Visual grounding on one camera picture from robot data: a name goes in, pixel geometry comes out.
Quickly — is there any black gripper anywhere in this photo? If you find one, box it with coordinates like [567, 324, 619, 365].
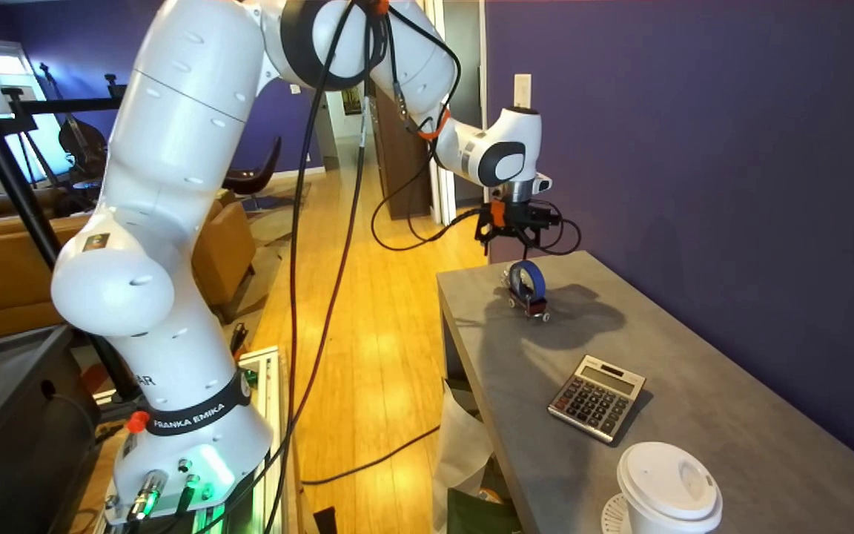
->
[472, 200, 561, 273]

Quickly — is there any blue masking tape roll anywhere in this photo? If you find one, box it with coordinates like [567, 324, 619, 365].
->
[507, 258, 550, 305]

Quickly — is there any red and black hand tool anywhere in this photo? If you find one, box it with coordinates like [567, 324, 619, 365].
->
[516, 292, 553, 327]

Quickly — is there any brown door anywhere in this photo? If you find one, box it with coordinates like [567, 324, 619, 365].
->
[364, 80, 436, 222]

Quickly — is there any grey desk calculator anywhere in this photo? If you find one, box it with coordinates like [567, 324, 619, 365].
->
[544, 354, 648, 446]

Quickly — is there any dark green bag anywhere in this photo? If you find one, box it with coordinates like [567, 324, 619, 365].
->
[444, 486, 522, 534]

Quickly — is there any white round slotted coaster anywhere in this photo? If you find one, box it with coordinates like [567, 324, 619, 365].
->
[598, 491, 638, 534]

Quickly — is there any white cup with lid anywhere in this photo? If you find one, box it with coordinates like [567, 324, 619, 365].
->
[613, 439, 727, 534]

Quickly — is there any black chair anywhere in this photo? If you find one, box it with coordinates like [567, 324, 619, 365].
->
[221, 136, 286, 200]

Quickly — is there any black tripod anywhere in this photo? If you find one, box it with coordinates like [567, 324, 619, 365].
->
[0, 38, 144, 403]

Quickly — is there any black cabinet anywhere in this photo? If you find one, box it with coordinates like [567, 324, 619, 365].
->
[0, 324, 107, 534]

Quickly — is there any black looped gripper cable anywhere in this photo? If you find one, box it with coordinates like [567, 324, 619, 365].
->
[364, 9, 494, 256]

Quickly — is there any white wall light switch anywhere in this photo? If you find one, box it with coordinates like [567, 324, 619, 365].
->
[510, 72, 535, 109]

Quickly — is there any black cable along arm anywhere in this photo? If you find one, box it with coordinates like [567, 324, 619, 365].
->
[261, 0, 392, 534]

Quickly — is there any black floor cable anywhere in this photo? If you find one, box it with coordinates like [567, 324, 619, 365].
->
[298, 422, 444, 491]

